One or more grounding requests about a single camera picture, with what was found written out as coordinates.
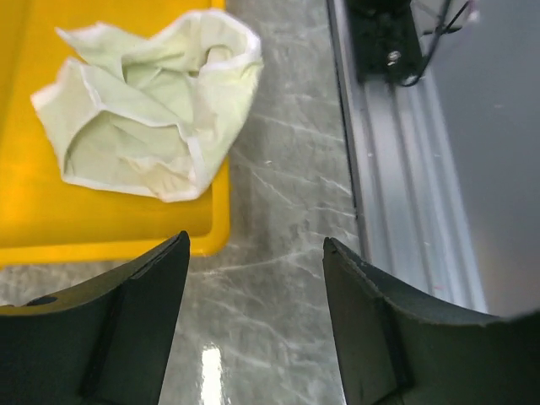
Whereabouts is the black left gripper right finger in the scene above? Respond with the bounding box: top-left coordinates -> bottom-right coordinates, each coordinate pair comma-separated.
323,238 -> 539,404

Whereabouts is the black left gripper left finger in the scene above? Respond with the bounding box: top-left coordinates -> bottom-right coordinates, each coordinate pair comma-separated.
1,232 -> 190,404

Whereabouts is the pale green white underwear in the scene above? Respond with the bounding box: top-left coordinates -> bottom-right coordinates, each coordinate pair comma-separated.
31,9 -> 263,203

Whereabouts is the yellow plastic tray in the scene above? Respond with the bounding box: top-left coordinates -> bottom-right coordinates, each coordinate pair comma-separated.
1,1 -> 230,265

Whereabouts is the aluminium rail frame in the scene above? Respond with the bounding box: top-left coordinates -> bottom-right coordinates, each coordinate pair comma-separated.
328,1 -> 487,312

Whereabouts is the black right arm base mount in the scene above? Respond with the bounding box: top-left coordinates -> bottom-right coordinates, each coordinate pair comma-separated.
343,0 -> 482,88

